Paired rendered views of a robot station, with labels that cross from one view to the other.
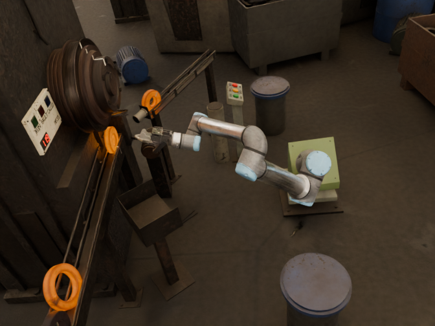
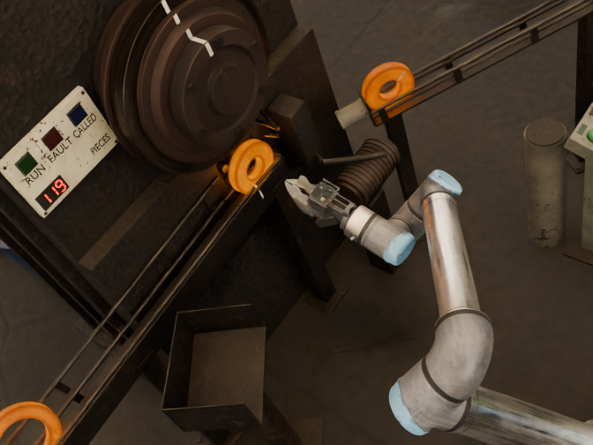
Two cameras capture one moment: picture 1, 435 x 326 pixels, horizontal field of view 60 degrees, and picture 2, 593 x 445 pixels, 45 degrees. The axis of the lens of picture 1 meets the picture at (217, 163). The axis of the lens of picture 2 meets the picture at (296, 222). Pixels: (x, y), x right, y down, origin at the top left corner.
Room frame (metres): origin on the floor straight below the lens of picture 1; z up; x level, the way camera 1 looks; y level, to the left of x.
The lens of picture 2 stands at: (0.95, -0.59, 2.16)
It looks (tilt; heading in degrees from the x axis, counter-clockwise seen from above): 49 degrees down; 51
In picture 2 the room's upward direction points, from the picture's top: 25 degrees counter-clockwise
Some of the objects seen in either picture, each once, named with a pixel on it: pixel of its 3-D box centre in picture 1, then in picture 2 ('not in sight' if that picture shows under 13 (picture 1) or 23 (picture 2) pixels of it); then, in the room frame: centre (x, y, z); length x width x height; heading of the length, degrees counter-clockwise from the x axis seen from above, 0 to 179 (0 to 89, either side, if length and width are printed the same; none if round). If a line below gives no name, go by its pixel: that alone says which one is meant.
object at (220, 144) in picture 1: (219, 134); (545, 187); (2.37, -0.04, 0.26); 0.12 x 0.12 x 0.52
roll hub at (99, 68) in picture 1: (108, 84); (222, 87); (1.78, 0.49, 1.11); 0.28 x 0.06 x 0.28; 175
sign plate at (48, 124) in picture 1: (43, 121); (61, 152); (1.46, 0.73, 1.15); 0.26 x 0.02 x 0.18; 175
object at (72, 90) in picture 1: (89, 86); (193, 78); (1.79, 0.59, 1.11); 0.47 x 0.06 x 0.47; 175
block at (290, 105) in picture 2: (120, 128); (296, 132); (2.02, 0.58, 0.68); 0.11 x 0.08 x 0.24; 85
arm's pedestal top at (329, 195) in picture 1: (308, 184); not in sight; (1.85, -0.61, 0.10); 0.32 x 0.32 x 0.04; 84
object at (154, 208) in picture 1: (162, 246); (255, 413); (1.30, 0.37, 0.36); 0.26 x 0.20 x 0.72; 30
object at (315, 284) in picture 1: (312, 303); not in sight; (0.92, -0.36, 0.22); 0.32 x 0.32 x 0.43
